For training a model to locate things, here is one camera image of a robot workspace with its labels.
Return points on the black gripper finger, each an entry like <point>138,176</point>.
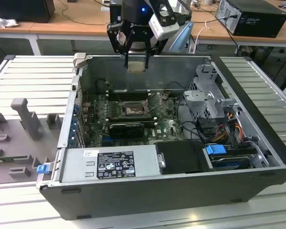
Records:
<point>157,45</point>
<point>114,38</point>

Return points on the CPU silver plate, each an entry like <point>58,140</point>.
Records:
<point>136,67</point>

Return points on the black RAM slot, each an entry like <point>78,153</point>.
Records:
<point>128,92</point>
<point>128,97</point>
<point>131,117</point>
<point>131,122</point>

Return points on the CPU socket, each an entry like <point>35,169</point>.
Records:
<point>133,107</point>

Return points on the small black computer tower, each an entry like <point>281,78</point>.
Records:
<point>115,9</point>

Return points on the pale blue teach pendant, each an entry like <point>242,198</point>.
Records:
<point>182,38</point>

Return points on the wooden desk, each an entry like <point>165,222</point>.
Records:
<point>85,26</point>

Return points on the silver metal drive cage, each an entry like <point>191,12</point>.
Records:
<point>205,97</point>

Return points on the green motherboard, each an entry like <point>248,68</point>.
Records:
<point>166,126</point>

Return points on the black graphics card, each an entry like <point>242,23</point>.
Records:
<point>126,130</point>

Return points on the large black box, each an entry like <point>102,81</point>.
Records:
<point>21,9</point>

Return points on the black desktop computer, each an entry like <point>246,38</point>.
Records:
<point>257,20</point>

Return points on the crumpled white paper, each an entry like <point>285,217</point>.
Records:
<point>4,22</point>

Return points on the black plastic shroud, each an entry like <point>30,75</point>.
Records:
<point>181,156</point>

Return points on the blue disk carrier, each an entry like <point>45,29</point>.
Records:
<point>215,152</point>

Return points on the grey parts rack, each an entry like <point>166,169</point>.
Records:
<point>26,133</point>

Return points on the silver power supply unit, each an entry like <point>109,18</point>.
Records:
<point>74,164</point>

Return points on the hard disk drive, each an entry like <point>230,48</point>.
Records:
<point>231,162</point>

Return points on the blue plastic case latch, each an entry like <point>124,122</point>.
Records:
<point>43,169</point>

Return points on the black open PC case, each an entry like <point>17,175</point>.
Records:
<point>143,198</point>

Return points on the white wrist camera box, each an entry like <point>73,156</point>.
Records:
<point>162,25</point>

